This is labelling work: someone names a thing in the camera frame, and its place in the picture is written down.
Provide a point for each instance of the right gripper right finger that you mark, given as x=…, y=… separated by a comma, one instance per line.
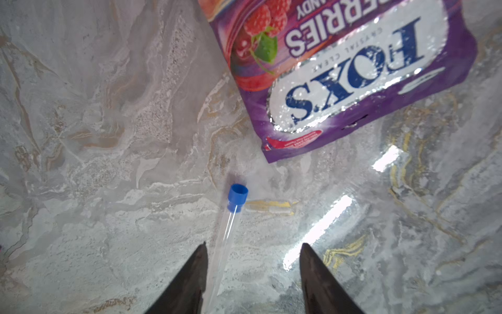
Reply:
x=321, y=291

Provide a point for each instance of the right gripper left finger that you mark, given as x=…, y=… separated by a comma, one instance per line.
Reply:
x=184, y=294

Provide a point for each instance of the purple candy bag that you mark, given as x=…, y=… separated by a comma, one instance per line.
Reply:
x=312, y=72

